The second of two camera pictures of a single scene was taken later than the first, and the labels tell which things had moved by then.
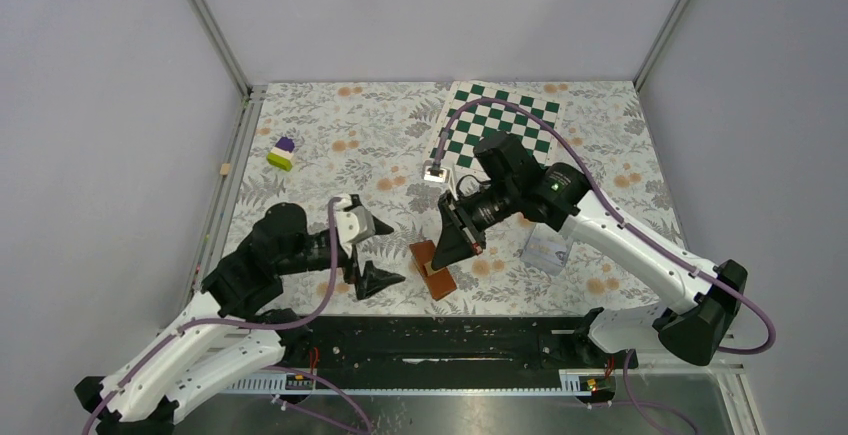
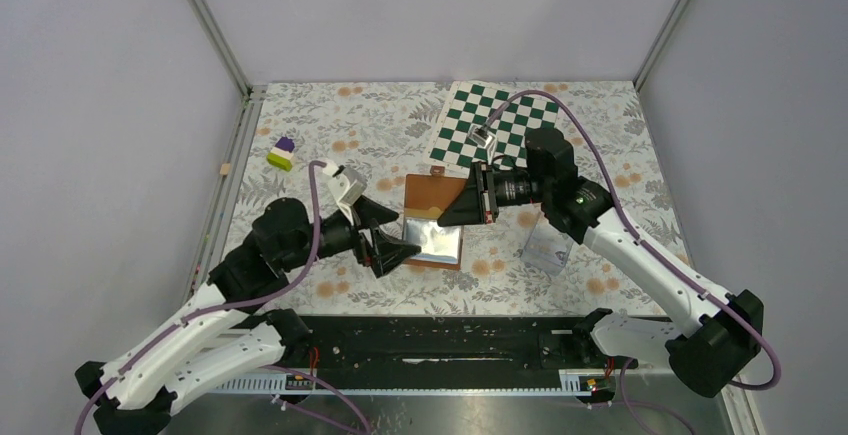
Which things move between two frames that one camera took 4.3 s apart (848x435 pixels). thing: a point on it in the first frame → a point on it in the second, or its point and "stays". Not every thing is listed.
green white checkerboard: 534,136 stays
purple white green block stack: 282,154 stays
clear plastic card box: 546,250 stays
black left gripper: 372,280 → 385,254
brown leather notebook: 440,281 → 425,197
